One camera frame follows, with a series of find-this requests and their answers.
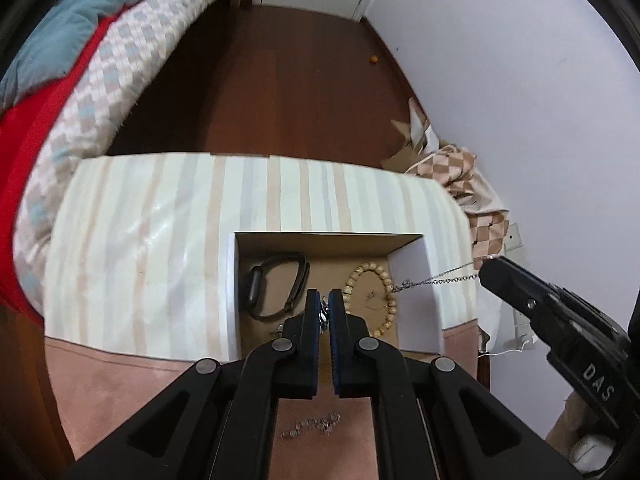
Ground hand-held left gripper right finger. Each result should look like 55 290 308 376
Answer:
327 287 583 480

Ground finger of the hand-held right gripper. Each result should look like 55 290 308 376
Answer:
479 255 553 328

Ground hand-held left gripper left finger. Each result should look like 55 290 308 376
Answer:
64 288 322 480

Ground white cardboard box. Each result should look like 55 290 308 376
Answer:
227 231 447 364

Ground thin silver chain necklace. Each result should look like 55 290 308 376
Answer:
391 259 485 294

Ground black fitness band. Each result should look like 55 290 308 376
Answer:
247 253 310 320

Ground beige fabric object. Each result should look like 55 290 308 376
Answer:
544 389 588 461

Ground brown checkered cloth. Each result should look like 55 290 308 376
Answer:
404 144 512 262

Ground white rounded object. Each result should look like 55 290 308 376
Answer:
570 434 617 477

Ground flattened cardboard pieces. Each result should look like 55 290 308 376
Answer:
381 97 443 175

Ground striped white tablecloth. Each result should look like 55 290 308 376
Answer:
42 152 482 364

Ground pink suede cloth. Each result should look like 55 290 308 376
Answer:
44 326 495 480

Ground checkered white quilt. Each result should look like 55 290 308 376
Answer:
11 0 252 317

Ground red blanket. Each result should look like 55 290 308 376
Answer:
0 0 187 317

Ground blue-grey blanket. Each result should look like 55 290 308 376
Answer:
0 0 150 110

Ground wooden bead bracelet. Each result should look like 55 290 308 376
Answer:
344 261 399 339

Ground white wall socket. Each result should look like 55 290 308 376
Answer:
504 222 527 252

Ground thin white cable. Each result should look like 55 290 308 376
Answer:
479 336 537 359

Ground silver link bracelet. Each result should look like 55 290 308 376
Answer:
280 411 342 441

